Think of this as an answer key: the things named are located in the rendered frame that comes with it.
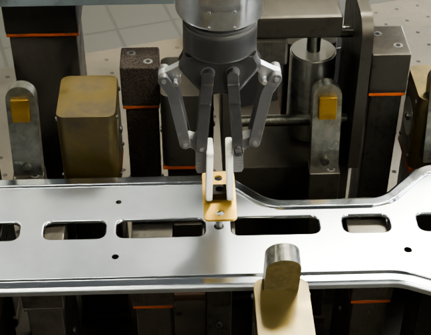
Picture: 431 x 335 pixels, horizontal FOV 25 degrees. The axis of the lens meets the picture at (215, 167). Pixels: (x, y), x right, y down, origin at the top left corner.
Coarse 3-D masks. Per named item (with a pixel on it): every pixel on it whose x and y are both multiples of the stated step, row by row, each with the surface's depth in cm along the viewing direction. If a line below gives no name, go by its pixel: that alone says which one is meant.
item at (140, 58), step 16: (128, 48) 127; (144, 48) 127; (128, 64) 124; (144, 64) 124; (128, 80) 124; (144, 80) 124; (128, 96) 126; (144, 96) 126; (128, 112) 128; (144, 112) 128; (128, 128) 130; (144, 128) 130; (128, 144) 132; (144, 144) 132; (144, 160) 133; (160, 160) 136; (144, 176) 135
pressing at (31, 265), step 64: (0, 192) 120; (64, 192) 120; (128, 192) 120; (192, 192) 120; (256, 192) 120; (0, 256) 111; (64, 256) 111; (128, 256) 111; (192, 256) 111; (256, 256) 111; (320, 256) 111; (384, 256) 111
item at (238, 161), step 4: (244, 132) 106; (248, 132) 106; (244, 136) 106; (248, 136) 106; (244, 140) 106; (248, 140) 106; (244, 144) 106; (248, 144) 106; (232, 148) 106; (244, 148) 107; (236, 160) 108; (240, 160) 108; (236, 164) 108; (240, 164) 108; (236, 168) 108; (240, 168) 108
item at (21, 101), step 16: (16, 96) 119; (32, 96) 119; (16, 112) 119; (32, 112) 120; (16, 128) 121; (32, 128) 121; (16, 144) 122; (32, 144) 122; (16, 160) 123; (32, 160) 123
